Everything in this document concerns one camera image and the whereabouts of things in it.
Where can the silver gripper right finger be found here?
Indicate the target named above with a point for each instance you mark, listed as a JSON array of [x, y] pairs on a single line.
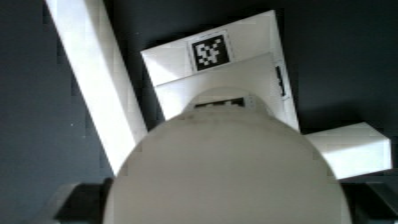
[[371, 196]]

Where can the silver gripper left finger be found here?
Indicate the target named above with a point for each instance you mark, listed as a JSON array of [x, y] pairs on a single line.
[[76, 204]]

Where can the white lamp bulb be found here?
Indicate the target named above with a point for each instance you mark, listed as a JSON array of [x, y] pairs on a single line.
[[223, 169]]

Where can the white lamp base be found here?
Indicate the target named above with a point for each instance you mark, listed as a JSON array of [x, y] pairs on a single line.
[[222, 66]]

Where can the white U-shaped fence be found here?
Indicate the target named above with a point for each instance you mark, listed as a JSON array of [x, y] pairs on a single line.
[[351, 145]]

